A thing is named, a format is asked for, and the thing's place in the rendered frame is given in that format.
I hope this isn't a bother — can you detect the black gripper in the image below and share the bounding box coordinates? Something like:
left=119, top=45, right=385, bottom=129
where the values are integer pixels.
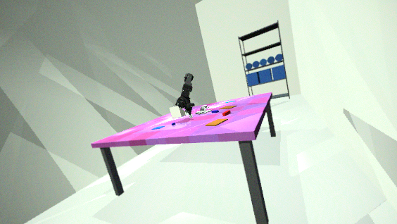
left=182, top=97, right=195, bottom=115

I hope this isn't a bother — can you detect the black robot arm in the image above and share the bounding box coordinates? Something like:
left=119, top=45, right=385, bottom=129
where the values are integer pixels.
left=175, top=73, right=194, bottom=108

